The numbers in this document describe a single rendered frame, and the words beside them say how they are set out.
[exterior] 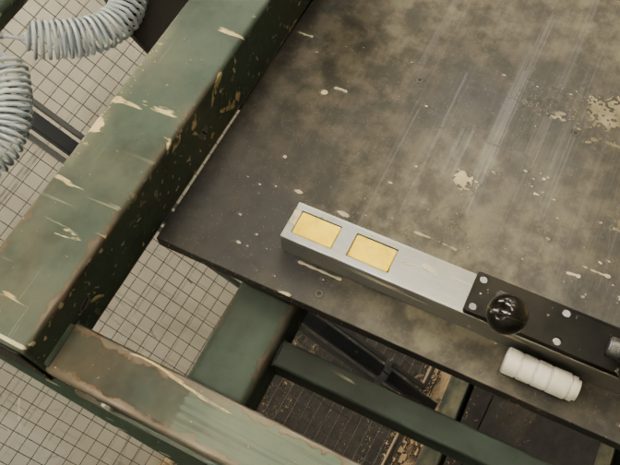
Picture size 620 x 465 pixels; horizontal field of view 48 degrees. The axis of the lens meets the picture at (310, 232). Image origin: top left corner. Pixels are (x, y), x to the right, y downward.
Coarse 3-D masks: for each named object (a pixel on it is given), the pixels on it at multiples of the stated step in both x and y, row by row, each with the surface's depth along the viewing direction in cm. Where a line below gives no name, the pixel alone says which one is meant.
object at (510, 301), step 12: (492, 300) 64; (504, 300) 63; (516, 300) 63; (492, 312) 63; (504, 312) 62; (516, 312) 62; (528, 312) 63; (492, 324) 63; (504, 324) 63; (516, 324) 62
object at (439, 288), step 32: (288, 224) 81; (352, 224) 81; (320, 256) 80; (416, 256) 78; (384, 288) 79; (416, 288) 77; (448, 288) 76; (448, 320) 78; (480, 320) 75; (544, 352) 74; (608, 384) 73
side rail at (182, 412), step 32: (64, 352) 74; (96, 352) 74; (128, 352) 74; (96, 384) 72; (128, 384) 72; (160, 384) 72; (192, 384) 72; (128, 416) 78; (160, 416) 70; (192, 416) 70; (224, 416) 70; (256, 416) 70; (192, 448) 69; (224, 448) 69; (256, 448) 68; (288, 448) 68; (320, 448) 68
